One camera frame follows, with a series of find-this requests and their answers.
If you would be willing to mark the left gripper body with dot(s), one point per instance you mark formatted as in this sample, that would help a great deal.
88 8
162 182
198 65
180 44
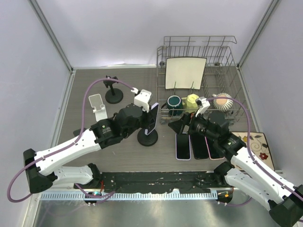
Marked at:
141 123

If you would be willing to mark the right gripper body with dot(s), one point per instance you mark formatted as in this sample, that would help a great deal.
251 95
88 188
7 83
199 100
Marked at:
198 124

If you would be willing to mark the lavender case phone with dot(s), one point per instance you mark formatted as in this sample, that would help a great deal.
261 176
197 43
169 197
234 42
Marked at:
183 147

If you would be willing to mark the black case phone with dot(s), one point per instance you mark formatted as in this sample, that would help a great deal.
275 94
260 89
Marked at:
199 146

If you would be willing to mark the black round phone stand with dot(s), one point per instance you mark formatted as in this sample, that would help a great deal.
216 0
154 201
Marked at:
113 95

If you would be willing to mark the black gooseneck phone stand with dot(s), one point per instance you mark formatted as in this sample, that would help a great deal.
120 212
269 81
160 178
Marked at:
147 140

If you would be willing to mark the white phone stand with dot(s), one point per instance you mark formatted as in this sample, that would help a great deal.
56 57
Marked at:
99 108

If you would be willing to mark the pink case phone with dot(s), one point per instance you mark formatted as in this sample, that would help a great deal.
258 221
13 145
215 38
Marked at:
213 154

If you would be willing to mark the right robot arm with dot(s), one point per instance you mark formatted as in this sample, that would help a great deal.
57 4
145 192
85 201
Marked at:
245 171

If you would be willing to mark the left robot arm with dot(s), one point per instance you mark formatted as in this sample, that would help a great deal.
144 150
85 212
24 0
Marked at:
47 168

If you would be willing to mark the wooden round phone stand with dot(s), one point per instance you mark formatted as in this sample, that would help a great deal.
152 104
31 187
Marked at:
77 132

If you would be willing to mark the yellow mug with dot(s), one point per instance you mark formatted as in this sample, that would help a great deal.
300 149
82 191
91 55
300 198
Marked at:
190 101

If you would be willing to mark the green mug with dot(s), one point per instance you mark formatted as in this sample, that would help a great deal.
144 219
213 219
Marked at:
174 105

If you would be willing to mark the white ribbed cup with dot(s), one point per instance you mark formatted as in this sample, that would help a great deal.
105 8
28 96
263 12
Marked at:
224 103

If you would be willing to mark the metal dish rack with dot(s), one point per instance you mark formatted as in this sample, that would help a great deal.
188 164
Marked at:
220 74

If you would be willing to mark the white square plate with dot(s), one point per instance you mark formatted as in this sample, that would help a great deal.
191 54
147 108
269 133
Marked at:
184 72

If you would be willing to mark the floral square plate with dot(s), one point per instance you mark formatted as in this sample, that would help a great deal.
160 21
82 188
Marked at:
260 148

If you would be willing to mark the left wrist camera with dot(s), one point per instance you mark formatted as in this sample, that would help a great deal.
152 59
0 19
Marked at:
142 98

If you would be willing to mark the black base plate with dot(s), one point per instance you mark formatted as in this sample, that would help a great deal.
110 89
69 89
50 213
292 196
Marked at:
159 182

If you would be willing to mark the white cable duct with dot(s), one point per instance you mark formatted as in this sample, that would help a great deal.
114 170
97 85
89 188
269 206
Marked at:
175 195

